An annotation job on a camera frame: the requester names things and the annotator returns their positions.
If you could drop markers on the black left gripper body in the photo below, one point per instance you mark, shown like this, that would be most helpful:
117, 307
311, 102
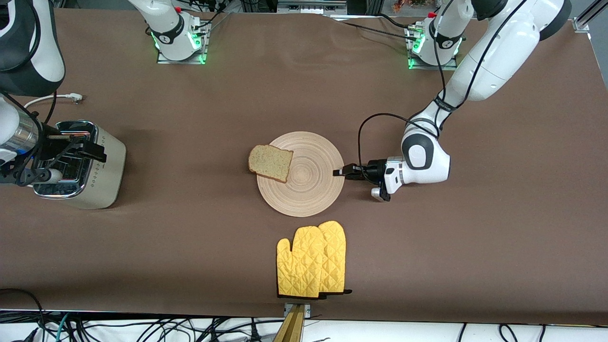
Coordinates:
374, 171

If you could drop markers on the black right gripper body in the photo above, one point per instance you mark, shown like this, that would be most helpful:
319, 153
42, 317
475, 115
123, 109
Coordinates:
51, 147

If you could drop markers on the round wooden plate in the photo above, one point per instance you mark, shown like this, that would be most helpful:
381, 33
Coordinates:
308, 185

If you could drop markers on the slice of brown bread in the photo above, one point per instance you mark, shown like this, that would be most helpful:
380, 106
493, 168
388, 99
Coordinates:
270, 164

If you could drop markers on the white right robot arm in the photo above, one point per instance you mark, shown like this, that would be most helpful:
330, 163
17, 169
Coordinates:
171, 33

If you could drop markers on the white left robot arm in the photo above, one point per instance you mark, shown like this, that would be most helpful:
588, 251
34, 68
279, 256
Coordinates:
498, 57

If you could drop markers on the cream and chrome toaster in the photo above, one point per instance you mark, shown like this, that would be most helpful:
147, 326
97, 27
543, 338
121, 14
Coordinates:
107, 166

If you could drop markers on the yellow quilted oven mitt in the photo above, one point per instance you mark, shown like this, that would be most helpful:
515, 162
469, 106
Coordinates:
335, 256
301, 266

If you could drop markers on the wooden beam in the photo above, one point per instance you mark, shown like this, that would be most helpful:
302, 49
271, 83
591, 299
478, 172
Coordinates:
290, 327

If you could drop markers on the orange background object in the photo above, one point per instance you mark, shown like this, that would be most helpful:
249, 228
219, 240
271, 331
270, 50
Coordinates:
408, 4

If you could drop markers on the grey metal box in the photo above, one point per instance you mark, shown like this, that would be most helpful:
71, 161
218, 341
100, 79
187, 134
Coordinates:
311, 5

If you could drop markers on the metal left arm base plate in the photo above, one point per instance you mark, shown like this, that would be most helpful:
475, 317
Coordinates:
432, 67

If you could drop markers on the small metal bracket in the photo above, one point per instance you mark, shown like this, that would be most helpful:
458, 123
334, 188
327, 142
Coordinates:
308, 309

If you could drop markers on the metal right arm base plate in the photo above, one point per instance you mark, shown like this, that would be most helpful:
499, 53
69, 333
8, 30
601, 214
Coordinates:
203, 42

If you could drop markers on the aluminium frame profile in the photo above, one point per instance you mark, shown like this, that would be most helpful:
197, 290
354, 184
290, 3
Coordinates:
586, 16

